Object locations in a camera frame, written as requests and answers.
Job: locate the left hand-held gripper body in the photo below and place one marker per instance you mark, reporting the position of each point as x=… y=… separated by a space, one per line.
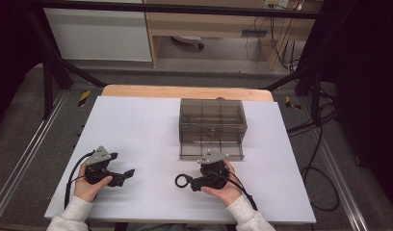
x=98 y=157

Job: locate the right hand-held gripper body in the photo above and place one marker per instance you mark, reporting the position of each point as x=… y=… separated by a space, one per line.
x=214 y=176

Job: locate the smoky plastic drawer box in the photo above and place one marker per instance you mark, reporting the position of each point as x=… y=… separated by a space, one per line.
x=210 y=110

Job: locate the person's right hand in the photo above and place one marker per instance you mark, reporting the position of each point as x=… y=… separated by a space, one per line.
x=228 y=194

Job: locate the person's left hand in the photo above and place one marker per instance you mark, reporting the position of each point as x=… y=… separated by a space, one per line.
x=87 y=191

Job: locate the white board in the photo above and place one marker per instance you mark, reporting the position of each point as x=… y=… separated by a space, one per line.
x=136 y=128

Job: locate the wooden table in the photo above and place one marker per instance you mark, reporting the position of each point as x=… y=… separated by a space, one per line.
x=152 y=91

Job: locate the black metal stand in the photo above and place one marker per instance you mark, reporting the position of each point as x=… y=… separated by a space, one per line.
x=47 y=86
x=315 y=93

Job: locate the white cabinet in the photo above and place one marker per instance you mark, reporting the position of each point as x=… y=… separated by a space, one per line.
x=98 y=35

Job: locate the chair base with wheel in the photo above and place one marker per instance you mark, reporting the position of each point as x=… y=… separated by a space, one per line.
x=188 y=39

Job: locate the dark power strip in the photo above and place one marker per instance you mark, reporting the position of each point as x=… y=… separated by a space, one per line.
x=254 y=33

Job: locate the wooden desk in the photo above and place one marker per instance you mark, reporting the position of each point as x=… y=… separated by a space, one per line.
x=201 y=25

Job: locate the black metal crossbar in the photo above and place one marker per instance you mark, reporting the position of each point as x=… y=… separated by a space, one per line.
x=152 y=8

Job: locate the aluminium floor rail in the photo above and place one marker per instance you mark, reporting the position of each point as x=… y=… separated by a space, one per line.
x=31 y=150
x=342 y=183

